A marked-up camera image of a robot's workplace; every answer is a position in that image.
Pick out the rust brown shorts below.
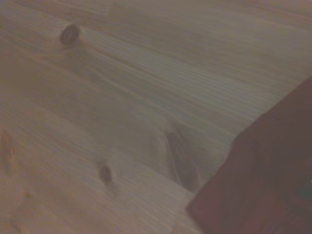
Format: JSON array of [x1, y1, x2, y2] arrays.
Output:
[[186, 75, 312, 234]]

